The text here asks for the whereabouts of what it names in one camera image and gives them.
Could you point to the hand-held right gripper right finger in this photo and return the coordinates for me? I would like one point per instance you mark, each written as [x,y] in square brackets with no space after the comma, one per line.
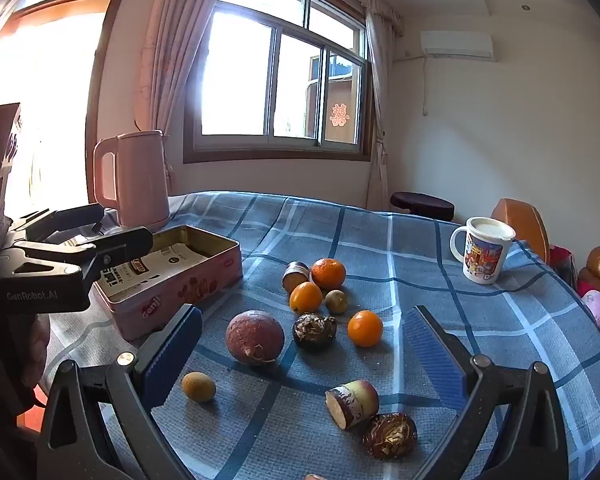
[432,355]

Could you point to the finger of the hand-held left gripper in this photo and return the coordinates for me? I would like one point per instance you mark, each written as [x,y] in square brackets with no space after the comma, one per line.
[125,245]
[75,217]

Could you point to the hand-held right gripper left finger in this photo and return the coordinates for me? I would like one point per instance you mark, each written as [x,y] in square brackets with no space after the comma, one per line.
[172,355]

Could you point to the small brown kiwi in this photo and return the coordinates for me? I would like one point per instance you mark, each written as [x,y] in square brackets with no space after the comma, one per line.
[336,301]
[198,386]

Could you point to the pink tin box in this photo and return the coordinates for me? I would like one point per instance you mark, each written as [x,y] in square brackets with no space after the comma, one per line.
[180,290]

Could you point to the smooth orange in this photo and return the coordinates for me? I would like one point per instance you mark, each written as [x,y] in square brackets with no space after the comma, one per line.
[365,328]
[305,297]

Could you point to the round purple-brown taro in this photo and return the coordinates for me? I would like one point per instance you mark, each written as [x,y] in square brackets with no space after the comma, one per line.
[255,335]

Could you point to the dark brown water chestnut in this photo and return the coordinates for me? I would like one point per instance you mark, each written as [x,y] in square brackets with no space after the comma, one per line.
[390,435]
[314,331]

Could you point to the bumpy orange mandarin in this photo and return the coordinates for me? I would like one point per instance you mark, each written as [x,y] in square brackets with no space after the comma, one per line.
[328,272]

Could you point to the person's left hand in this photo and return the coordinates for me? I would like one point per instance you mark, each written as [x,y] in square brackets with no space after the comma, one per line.
[35,345]

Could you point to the white paper packet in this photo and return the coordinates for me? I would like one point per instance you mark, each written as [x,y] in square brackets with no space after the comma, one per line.
[155,265]

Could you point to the pink electric kettle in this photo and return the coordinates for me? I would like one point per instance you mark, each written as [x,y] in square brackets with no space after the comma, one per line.
[140,180]

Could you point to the white cartoon print mug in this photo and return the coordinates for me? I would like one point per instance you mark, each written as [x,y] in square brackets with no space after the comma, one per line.
[482,262]

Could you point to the blue plaid tablecloth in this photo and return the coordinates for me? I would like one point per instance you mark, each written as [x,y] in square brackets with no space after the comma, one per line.
[380,260]

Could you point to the white mug lid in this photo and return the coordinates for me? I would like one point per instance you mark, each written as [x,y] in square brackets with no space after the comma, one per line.
[490,228]

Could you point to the dark round stool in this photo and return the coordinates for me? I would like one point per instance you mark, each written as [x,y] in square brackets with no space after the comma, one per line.
[422,205]

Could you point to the orange-brown chair back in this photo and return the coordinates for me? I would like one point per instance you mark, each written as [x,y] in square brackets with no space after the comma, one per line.
[522,225]

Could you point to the red cloth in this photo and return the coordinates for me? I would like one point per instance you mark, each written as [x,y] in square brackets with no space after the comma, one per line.
[560,260]

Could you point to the long pink curtain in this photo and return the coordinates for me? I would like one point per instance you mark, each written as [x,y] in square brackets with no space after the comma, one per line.
[165,60]

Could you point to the wooden framed sliding window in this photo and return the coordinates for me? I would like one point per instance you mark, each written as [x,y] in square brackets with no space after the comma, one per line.
[280,141]

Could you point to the red paper window decal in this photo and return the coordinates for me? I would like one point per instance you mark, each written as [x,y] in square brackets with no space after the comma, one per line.
[338,115]

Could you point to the narrow pink curtain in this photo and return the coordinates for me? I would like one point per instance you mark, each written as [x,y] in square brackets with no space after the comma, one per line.
[380,110]

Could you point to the white air conditioner pipe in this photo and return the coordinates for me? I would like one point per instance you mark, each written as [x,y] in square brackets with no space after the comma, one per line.
[424,85]

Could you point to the wooden balcony door frame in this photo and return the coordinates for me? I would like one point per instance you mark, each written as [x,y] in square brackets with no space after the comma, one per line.
[60,2]

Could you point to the white wall air conditioner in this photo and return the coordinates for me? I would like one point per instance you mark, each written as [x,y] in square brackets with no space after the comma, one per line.
[457,45]

